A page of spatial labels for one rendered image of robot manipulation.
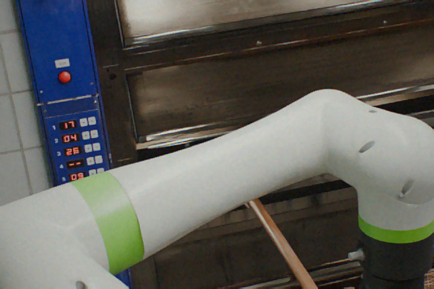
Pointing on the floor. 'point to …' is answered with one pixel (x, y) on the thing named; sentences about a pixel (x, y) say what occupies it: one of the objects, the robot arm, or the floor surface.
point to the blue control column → (66, 24)
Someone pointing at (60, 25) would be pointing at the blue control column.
